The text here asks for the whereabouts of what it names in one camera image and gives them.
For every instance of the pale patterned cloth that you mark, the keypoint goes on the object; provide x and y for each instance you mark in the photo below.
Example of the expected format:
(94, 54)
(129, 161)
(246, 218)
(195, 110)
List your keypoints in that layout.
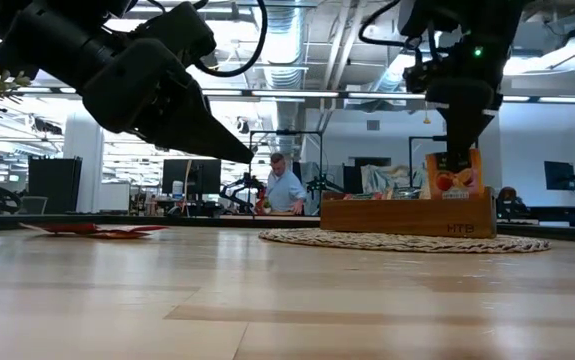
(382, 177)

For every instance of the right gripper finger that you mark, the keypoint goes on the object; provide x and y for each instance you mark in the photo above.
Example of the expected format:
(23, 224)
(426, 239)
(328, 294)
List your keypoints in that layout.
(462, 130)

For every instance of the yellow hanging pendant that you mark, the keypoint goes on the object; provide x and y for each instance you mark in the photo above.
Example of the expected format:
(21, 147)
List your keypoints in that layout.
(426, 120)

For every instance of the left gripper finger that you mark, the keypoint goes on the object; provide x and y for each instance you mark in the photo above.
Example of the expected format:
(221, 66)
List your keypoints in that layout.
(202, 135)

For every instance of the wooden tea box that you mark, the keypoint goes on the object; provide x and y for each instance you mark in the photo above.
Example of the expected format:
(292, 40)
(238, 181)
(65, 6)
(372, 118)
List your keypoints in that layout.
(407, 220)

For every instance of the silver ribbed air duct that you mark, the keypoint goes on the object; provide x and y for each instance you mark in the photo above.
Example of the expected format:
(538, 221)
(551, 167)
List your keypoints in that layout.
(282, 40)
(392, 75)

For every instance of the black metal frame stand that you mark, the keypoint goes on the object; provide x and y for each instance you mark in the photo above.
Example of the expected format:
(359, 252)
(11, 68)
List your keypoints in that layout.
(410, 165)

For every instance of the white building column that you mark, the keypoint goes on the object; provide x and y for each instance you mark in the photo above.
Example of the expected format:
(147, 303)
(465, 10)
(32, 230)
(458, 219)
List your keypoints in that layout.
(84, 170)

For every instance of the black computer monitor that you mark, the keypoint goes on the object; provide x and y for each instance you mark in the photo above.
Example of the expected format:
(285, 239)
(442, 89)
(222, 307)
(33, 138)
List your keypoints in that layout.
(202, 177)

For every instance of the black desk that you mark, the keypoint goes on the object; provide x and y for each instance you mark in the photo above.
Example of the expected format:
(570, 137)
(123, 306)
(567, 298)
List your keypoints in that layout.
(562, 212)

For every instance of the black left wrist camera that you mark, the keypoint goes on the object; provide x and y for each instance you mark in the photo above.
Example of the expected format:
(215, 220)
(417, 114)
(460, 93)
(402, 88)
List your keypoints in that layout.
(177, 30)

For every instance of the red tea packet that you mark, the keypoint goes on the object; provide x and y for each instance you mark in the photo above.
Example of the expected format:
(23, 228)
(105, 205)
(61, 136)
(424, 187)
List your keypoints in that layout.
(62, 228)
(367, 196)
(127, 231)

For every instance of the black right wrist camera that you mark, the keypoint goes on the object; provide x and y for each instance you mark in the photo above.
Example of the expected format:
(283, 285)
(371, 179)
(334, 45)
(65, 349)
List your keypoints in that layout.
(424, 77)

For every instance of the round woven placemat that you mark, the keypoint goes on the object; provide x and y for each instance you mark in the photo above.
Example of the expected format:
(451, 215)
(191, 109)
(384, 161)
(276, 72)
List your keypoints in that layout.
(317, 241)

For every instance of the black partition panel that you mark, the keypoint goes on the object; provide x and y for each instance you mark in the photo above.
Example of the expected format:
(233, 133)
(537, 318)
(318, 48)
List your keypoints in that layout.
(54, 185)

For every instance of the black aluminium table frame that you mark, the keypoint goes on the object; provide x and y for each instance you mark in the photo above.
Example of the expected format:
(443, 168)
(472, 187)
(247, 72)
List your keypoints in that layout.
(117, 220)

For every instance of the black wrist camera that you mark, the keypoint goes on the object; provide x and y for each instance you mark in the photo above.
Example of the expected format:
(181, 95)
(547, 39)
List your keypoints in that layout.
(177, 30)
(424, 77)

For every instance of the orange tea packet silver back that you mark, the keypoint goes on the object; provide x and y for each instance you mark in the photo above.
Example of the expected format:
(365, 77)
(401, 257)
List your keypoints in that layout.
(454, 182)

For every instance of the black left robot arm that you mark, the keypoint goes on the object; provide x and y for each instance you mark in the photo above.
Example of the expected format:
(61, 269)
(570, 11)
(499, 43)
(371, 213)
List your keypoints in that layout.
(42, 45)

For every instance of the person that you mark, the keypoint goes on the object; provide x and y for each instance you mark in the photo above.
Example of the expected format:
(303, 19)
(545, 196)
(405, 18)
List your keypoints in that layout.
(512, 202)
(284, 192)

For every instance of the black wall monitor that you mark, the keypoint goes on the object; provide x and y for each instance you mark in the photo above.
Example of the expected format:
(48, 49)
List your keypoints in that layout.
(559, 175)

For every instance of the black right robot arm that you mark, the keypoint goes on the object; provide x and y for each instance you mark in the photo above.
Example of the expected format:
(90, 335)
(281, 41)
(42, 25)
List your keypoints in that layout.
(467, 20)

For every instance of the black background robot arm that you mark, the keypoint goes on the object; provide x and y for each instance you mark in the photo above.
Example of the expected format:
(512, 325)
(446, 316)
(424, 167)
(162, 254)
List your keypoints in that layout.
(237, 187)

